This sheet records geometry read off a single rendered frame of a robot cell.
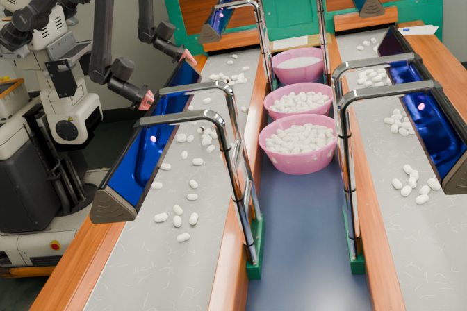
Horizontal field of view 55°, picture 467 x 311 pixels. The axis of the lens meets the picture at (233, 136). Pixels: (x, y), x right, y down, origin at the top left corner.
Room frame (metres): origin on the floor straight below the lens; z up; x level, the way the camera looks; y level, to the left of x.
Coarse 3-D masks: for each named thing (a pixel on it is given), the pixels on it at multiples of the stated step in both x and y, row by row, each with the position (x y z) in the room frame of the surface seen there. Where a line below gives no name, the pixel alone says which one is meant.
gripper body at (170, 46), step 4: (168, 44) 1.95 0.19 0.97; (172, 44) 1.96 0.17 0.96; (168, 48) 1.95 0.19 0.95; (172, 48) 1.95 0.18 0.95; (176, 48) 1.95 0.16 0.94; (180, 48) 1.95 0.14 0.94; (164, 52) 1.96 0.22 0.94; (168, 52) 1.95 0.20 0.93; (172, 52) 1.94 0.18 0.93; (176, 52) 1.94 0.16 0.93; (172, 56) 1.95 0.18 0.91; (176, 56) 1.94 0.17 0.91; (172, 60) 1.92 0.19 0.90
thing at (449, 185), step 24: (384, 48) 1.04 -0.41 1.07; (408, 48) 0.91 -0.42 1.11; (408, 72) 0.83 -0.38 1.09; (408, 96) 0.77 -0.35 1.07; (432, 96) 0.68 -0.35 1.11; (432, 120) 0.64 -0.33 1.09; (456, 120) 0.58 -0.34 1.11; (432, 144) 0.59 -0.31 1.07; (456, 144) 0.54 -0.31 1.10; (432, 168) 0.56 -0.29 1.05; (456, 168) 0.50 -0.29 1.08; (456, 192) 0.50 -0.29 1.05
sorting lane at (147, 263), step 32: (224, 64) 2.20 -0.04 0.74; (256, 64) 2.09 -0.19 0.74; (224, 96) 1.77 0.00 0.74; (192, 128) 1.54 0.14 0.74; (160, 192) 1.15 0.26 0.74; (192, 192) 1.11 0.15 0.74; (224, 192) 1.07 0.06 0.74; (128, 224) 1.02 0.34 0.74; (160, 224) 0.99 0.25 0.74; (224, 224) 0.93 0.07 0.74; (128, 256) 0.89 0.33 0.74; (160, 256) 0.86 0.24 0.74; (192, 256) 0.84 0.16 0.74; (96, 288) 0.80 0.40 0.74; (128, 288) 0.78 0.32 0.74; (160, 288) 0.76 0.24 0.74; (192, 288) 0.73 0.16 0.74
